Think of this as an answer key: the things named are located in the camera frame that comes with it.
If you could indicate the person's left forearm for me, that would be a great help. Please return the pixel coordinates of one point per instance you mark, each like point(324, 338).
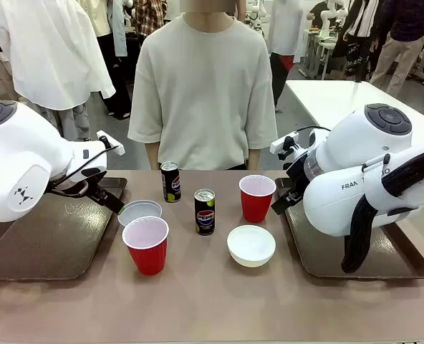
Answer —
point(254, 159)

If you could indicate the bystander in plaid shirt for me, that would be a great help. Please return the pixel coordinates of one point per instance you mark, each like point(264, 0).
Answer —
point(149, 16)

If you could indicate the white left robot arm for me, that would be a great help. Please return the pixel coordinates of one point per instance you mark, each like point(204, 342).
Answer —
point(15, 157)

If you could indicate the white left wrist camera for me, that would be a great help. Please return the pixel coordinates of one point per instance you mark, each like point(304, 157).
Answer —
point(112, 146)

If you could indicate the person's right forearm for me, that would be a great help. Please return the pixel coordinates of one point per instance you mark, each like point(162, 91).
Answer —
point(152, 156)

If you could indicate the brown plastic tray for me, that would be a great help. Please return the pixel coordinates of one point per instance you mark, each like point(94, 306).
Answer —
point(323, 251)
point(51, 236)

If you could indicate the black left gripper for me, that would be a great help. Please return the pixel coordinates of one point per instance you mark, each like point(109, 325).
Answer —
point(85, 181)

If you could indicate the bystander in striped black jacket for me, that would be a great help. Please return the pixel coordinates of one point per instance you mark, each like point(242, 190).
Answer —
point(355, 39)

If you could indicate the bystander in light blue jacket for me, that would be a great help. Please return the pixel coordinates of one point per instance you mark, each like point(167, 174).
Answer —
point(120, 28)

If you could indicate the white bowl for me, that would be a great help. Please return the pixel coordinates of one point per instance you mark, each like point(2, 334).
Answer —
point(142, 208)
point(251, 245)

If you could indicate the bystander in white loose shirt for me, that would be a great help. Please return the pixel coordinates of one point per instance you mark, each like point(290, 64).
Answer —
point(54, 53)

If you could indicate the red plastic cup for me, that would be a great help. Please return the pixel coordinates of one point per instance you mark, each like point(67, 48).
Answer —
point(147, 251)
point(255, 200)

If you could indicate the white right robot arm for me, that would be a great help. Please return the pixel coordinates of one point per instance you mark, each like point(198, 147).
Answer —
point(351, 161)

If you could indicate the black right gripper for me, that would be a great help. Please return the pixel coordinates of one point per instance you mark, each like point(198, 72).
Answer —
point(297, 175)

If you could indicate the bystander in white shirt, black trousers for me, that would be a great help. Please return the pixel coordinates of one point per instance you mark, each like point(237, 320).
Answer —
point(285, 36)

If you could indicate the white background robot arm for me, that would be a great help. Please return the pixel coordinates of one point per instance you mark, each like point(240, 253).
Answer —
point(255, 16)
point(332, 14)

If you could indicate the black Pepsi can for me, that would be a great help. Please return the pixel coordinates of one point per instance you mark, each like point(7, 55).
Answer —
point(170, 184)
point(204, 215)

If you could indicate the green-topped background table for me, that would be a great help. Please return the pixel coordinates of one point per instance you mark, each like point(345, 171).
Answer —
point(321, 46)

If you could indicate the person in beige t-shirt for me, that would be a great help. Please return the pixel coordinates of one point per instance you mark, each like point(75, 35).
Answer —
point(203, 89)

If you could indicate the bystander in dark shirt, khaki trousers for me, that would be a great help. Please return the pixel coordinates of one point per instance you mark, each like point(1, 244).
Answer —
point(398, 43)

